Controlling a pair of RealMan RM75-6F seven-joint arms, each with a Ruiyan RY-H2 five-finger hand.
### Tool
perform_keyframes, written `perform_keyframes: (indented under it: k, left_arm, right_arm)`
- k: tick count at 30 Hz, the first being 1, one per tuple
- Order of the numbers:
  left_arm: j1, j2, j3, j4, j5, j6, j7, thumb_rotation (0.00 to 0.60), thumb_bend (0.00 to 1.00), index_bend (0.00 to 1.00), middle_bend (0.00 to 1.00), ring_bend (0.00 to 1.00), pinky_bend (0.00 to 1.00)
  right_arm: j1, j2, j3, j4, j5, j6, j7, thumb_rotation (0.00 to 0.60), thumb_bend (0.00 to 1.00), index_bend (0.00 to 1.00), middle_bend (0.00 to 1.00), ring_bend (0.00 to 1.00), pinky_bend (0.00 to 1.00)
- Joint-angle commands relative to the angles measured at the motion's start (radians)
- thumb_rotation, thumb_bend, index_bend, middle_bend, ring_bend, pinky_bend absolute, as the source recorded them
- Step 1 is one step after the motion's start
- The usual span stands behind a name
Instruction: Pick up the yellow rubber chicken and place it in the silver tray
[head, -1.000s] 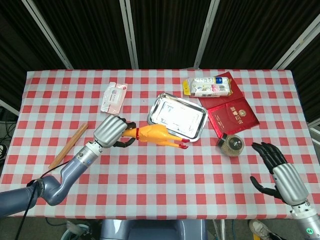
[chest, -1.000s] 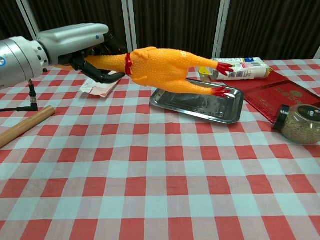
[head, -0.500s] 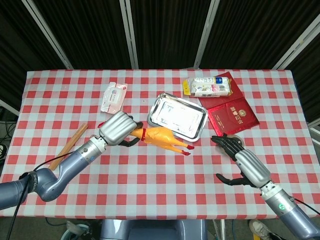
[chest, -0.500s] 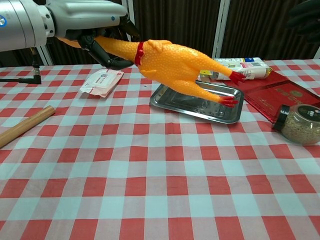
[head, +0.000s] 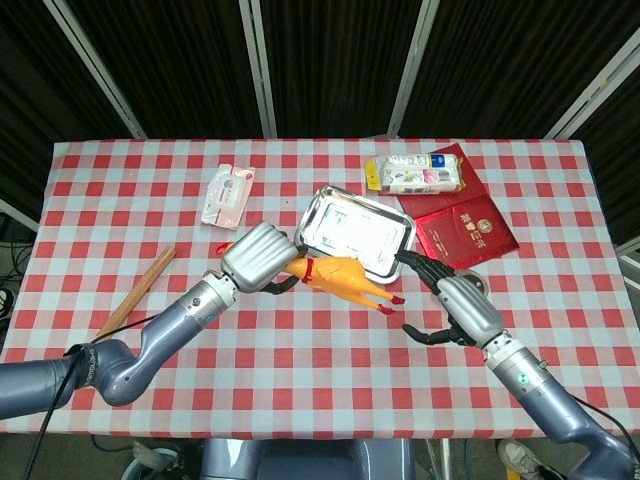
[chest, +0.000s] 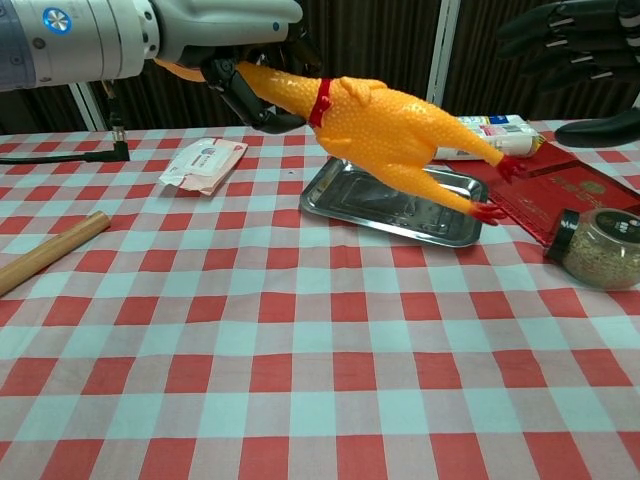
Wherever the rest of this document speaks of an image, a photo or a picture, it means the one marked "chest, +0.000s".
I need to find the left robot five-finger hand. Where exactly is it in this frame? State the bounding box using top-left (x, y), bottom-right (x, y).
top-left (144, 0), bottom-right (324, 135)

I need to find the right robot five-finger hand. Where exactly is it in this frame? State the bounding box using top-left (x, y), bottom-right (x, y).
top-left (496, 0), bottom-right (640, 149)

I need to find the yellow rubber chicken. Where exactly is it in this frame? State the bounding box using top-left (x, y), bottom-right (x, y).
top-left (154, 57), bottom-right (529, 227)

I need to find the stainless steel tray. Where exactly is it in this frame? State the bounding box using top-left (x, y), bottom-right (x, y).
top-left (298, 157), bottom-right (489, 249)

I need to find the white tissue pack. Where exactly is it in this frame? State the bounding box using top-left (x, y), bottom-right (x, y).
top-left (432, 113), bottom-right (544, 162)

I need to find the pink white wet wipes pack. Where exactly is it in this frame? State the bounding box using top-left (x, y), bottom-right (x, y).
top-left (158, 138), bottom-right (250, 197)

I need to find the red certificate booklet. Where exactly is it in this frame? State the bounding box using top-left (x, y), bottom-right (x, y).
top-left (444, 130), bottom-right (640, 246)

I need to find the glass spice jar black lid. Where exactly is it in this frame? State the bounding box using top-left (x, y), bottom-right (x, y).
top-left (543, 207), bottom-right (640, 291)

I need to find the wooden stick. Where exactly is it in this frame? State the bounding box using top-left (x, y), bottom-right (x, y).
top-left (0, 210), bottom-right (112, 299)

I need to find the red white checkered tablecloth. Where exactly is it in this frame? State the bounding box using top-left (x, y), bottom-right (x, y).
top-left (0, 118), bottom-right (640, 480)

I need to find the aluminium partition post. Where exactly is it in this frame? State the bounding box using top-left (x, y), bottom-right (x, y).
top-left (432, 0), bottom-right (461, 121)
top-left (74, 82), bottom-right (109, 132)

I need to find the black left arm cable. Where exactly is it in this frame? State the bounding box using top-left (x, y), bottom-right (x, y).
top-left (0, 82), bottom-right (132, 166)

